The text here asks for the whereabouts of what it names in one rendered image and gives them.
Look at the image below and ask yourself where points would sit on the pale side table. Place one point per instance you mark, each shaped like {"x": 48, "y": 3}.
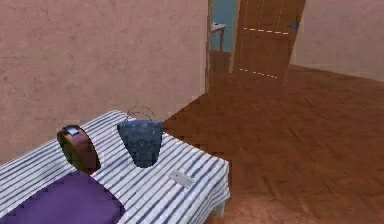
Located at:
{"x": 218, "y": 31}

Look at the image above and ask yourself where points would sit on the grey flat phone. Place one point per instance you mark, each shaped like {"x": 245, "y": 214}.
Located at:
{"x": 181, "y": 178}

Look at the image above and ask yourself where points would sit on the blue white striped bed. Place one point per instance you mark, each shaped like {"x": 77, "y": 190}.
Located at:
{"x": 150, "y": 193}

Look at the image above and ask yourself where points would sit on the purple blanket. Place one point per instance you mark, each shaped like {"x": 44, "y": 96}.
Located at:
{"x": 66, "y": 203}

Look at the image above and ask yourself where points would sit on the brown wooden room door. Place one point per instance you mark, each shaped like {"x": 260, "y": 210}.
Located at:
{"x": 265, "y": 40}

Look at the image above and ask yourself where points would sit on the maroon round alarm clock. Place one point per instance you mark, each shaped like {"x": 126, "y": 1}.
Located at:
{"x": 80, "y": 150}

